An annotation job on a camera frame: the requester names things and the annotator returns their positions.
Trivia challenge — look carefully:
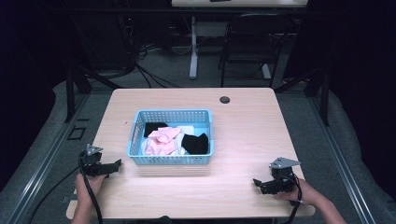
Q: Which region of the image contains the person's right hand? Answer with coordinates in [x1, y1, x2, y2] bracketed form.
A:
[274, 178, 319, 207]

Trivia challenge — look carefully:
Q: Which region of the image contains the black metal stand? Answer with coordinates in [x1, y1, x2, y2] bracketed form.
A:
[63, 60, 124, 124]
[274, 65, 332, 127]

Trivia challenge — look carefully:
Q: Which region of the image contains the white desk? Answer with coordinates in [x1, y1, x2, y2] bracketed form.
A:
[170, 0, 310, 80]

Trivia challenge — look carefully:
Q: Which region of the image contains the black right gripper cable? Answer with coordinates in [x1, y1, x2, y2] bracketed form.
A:
[279, 174, 304, 224]

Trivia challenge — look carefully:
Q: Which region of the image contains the pink sock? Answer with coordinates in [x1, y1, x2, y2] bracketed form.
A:
[145, 126, 182, 156]

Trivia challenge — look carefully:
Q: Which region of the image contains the black chair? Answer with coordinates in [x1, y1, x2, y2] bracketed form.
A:
[217, 12, 295, 89]

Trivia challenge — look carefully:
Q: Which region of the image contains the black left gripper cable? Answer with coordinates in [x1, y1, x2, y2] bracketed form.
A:
[27, 150, 105, 224]

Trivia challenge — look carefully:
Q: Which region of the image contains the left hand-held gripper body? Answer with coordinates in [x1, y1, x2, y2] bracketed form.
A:
[78, 143, 110, 178]

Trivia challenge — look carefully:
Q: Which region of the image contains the bundle of floor cables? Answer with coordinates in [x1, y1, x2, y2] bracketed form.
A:
[118, 15, 194, 90]

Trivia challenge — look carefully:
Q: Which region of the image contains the black sock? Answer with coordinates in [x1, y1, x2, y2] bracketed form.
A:
[180, 133, 210, 156]
[143, 121, 169, 138]

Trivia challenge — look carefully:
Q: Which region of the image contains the blue plastic basket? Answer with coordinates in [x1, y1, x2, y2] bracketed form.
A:
[125, 108, 216, 166]

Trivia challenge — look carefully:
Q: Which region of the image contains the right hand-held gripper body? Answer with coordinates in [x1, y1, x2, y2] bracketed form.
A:
[268, 156, 302, 196]

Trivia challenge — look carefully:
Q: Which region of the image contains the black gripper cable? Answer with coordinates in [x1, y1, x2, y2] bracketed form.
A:
[279, 174, 304, 224]
[27, 150, 105, 224]

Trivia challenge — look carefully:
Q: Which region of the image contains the person's left hand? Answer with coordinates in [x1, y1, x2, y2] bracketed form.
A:
[74, 173, 107, 206]

